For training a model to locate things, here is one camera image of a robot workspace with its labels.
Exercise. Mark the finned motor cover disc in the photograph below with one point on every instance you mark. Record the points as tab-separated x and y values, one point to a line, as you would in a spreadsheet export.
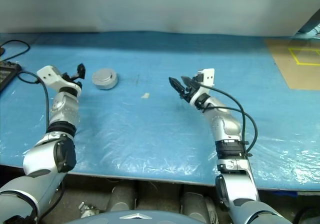
103	75

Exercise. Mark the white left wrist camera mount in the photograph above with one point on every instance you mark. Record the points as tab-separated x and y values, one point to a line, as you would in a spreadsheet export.
48	75

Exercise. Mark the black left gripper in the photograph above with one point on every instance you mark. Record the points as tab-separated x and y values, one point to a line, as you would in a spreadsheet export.
73	82

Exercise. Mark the blue plastic table mat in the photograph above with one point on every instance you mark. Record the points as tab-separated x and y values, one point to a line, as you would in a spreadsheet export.
150	134

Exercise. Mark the grey rounded shape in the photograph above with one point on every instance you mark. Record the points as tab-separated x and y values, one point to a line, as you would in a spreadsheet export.
123	197
196	206

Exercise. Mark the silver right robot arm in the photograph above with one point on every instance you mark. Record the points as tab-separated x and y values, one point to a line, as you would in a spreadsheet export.
225	126

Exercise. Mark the brown cardboard panel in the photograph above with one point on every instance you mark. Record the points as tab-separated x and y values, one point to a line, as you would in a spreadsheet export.
295	79

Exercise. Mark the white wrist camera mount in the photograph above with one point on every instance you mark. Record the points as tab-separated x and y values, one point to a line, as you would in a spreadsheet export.
48	75
208	76

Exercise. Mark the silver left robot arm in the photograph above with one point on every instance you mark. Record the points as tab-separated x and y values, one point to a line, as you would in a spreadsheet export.
65	109

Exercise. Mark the small beige tape scrap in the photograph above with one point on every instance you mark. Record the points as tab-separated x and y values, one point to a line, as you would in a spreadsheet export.
145	95

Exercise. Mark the white speckled lump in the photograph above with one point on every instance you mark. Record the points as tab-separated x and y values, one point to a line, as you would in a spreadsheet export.
88	209

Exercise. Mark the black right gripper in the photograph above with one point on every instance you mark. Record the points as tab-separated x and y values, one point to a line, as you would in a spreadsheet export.
192	92

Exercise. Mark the grey-blue robot torso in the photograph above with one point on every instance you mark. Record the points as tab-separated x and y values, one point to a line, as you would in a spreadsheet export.
135	220

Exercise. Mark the black flat device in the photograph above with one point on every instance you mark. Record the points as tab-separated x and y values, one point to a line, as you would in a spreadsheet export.
7	72

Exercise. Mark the dark grey slanted post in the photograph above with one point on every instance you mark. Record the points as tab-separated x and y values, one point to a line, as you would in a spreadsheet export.
312	21

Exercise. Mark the silver motor stator housing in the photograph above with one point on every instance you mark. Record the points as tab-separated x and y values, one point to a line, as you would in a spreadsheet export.
106	86

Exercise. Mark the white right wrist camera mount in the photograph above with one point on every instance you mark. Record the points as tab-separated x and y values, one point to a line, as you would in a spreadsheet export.
208	76

